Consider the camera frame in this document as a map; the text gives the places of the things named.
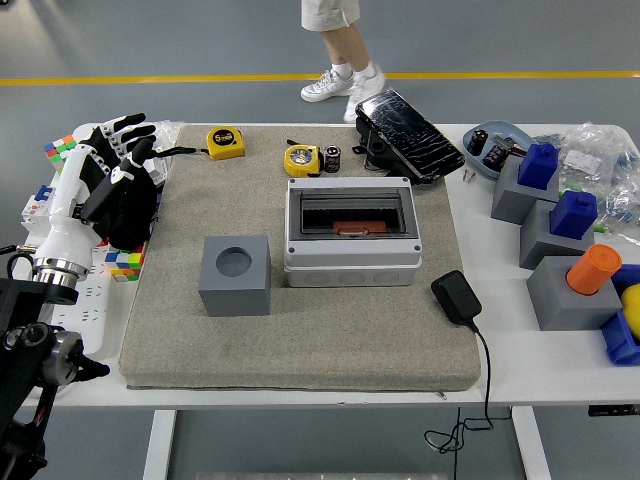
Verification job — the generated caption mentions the orange cylinder battery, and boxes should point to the orange cylinder battery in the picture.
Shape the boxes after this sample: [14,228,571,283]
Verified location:
[332,221,389,237]
[565,243,623,296]

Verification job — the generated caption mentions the blue-grey tray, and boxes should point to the blue-grey tray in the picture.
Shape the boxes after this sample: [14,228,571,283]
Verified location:
[462,119,534,181]

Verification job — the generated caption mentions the person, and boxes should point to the person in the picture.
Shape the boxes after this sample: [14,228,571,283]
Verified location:
[299,0,387,124]

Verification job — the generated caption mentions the grey block with round hole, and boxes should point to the grey block with round hole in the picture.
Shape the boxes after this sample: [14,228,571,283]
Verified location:
[197,234,273,318]

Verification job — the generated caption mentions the black adapter cord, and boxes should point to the black adapter cord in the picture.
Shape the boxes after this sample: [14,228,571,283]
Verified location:
[424,319,496,455]

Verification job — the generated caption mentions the yellow round tape measure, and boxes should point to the yellow round tape measure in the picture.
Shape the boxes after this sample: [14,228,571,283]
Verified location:
[283,143,324,178]

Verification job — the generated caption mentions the blue square battery block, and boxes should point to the blue square battery block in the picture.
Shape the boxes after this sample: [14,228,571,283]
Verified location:
[517,143,560,190]
[549,189,599,240]

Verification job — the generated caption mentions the black cloth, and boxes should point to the black cloth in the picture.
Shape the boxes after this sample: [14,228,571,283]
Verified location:
[102,154,159,251]

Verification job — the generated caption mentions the small colourful puzzle cube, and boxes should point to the small colourful puzzle cube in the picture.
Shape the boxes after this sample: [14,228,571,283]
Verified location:
[104,242,149,282]

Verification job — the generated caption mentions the white power strip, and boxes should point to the white power strip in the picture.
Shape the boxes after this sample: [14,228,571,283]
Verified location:
[49,239,119,361]

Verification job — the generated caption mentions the grey holder block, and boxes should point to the grey holder block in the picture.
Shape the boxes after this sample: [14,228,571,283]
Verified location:
[490,157,561,224]
[525,255,624,332]
[518,199,596,271]

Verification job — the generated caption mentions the blue plastic bin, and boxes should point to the blue plastic bin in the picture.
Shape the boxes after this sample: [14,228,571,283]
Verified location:
[599,264,640,367]

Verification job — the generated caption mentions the black table control panel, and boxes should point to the black table control panel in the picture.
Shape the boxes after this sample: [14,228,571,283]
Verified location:
[587,404,640,417]

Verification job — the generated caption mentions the grey electrical box with lid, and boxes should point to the grey electrical box with lid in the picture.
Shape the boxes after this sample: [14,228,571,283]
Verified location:
[283,175,422,289]

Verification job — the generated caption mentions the yellow square tape measure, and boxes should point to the yellow square tape measure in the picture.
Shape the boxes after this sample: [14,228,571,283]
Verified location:
[144,126,248,161]

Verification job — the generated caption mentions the yellow round object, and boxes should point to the yellow round object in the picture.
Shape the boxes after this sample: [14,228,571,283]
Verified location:
[619,284,640,346]

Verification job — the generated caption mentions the small silver part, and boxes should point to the small silver part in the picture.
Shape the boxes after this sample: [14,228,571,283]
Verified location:
[493,133,527,157]

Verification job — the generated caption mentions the white circuit breaker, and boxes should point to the white circuit breaker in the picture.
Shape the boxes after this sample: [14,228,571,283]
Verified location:
[19,183,66,234]

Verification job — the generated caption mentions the large colourful puzzle cube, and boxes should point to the large colourful puzzle cube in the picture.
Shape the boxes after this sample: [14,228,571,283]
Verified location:
[43,134,81,174]

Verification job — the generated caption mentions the white table leg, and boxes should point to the white table leg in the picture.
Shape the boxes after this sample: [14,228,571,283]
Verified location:
[510,407,551,480]
[142,409,177,480]

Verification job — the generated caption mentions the black power adapter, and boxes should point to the black power adapter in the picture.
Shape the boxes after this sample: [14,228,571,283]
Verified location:
[430,269,483,326]

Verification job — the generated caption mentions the clear bags of parts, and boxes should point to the clear bags of parts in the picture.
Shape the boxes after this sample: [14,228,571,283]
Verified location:
[532,122,640,236]

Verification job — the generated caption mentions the white printed carton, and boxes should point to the white printed carton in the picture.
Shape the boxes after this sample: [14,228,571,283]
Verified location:
[142,144,170,189]

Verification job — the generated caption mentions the grey-brown mat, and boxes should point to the grey-brown mat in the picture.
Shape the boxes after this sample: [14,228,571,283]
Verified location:
[118,123,482,392]

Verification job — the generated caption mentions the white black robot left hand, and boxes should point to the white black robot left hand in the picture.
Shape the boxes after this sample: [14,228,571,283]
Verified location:
[32,112,158,269]

